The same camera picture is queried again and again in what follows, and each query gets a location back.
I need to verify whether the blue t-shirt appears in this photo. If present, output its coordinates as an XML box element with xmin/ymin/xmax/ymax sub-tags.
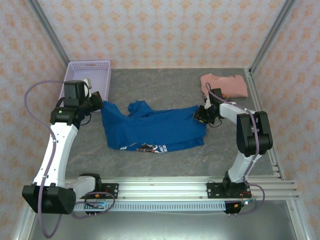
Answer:
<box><xmin>100</xmin><ymin>99</ymin><xmax>208</xmax><ymax>153</ymax></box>

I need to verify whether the pink folded t-shirt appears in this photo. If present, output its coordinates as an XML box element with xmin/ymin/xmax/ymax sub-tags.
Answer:
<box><xmin>199</xmin><ymin>73</ymin><xmax>249</xmax><ymax>99</ymax></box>

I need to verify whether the lavender plastic basket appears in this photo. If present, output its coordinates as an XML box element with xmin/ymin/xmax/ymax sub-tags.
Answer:
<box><xmin>58</xmin><ymin>59</ymin><xmax>112</xmax><ymax>113</ymax></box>

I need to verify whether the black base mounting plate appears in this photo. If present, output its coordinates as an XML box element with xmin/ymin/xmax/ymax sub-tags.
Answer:
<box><xmin>99</xmin><ymin>183</ymin><xmax>120</xmax><ymax>200</ymax></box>
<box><xmin>206</xmin><ymin>182</ymin><xmax>251</xmax><ymax>200</ymax></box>

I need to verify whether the small controller board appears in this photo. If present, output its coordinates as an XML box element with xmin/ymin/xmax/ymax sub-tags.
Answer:
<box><xmin>84</xmin><ymin>199</ymin><xmax>106</xmax><ymax>210</ymax></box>
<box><xmin>232</xmin><ymin>199</ymin><xmax>254</xmax><ymax>210</ymax></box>

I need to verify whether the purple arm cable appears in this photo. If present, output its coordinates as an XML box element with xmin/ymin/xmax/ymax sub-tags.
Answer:
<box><xmin>204</xmin><ymin>82</ymin><xmax>266</xmax><ymax>216</ymax></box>
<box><xmin>23</xmin><ymin>79</ymin><xmax>116</xmax><ymax>238</ymax></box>

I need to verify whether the aluminium frame post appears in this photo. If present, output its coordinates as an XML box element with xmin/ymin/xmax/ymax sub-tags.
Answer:
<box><xmin>249</xmin><ymin>0</ymin><xmax>298</xmax><ymax>73</ymax></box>
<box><xmin>26</xmin><ymin>0</ymin><xmax>71</xmax><ymax>69</ymax></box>

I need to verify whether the wide aluminium base rail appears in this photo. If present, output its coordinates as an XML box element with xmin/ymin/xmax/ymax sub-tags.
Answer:
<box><xmin>26</xmin><ymin>176</ymin><xmax>300</xmax><ymax>201</ymax></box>

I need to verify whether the slotted grey cable duct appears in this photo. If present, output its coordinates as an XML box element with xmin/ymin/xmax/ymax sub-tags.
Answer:
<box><xmin>73</xmin><ymin>201</ymin><xmax>227</xmax><ymax>213</ymax></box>

